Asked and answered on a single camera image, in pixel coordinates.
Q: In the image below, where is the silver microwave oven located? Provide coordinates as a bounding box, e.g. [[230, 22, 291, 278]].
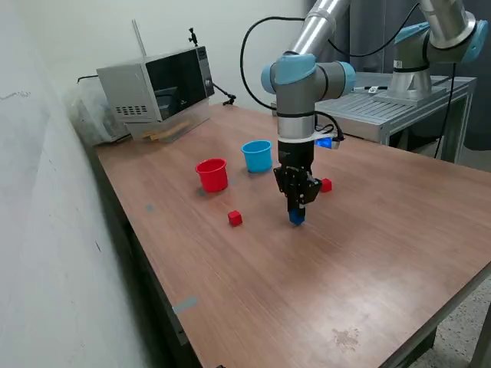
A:
[[95, 44, 216, 126]]

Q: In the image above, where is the light wooden stick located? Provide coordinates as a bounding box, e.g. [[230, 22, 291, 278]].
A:
[[141, 120, 192, 139], [149, 129, 181, 142]]

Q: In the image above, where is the blue plastic cup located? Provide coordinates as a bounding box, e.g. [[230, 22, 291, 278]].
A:
[[241, 140, 274, 173]]

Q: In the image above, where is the black hanging cable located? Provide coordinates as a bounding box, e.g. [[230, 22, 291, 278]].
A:
[[433, 63, 457, 159]]

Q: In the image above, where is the red plastic cup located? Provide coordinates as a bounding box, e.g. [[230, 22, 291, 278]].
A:
[[194, 157, 229, 193]]

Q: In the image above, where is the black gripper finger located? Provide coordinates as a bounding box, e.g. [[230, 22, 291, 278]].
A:
[[272, 166, 296, 214], [295, 170, 323, 212]]

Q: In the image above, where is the aluminium robot base table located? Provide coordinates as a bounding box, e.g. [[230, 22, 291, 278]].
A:
[[270, 71, 479, 162]]

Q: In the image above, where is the long grey tape strip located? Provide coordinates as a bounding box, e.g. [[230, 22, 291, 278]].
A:
[[172, 295, 199, 315]]

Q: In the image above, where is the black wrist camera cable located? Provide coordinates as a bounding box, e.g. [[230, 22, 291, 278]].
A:
[[239, 3, 421, 133]]

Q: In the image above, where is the clear plastic bag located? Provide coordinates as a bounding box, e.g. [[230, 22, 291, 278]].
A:
[[63, 78, 131, 146]]

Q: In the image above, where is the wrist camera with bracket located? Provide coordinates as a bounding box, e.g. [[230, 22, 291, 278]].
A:
[[314, 124, 345, 151]]

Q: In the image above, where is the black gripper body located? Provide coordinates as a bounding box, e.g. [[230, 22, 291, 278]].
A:
[[278, 138, 316, 172]]

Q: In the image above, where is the silver connector with cable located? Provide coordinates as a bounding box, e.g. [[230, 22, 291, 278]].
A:
[[354, 84, 389, 95]]

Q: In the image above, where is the white thin rod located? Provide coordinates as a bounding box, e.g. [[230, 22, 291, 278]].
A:
[[131, 19, 149, 62]]

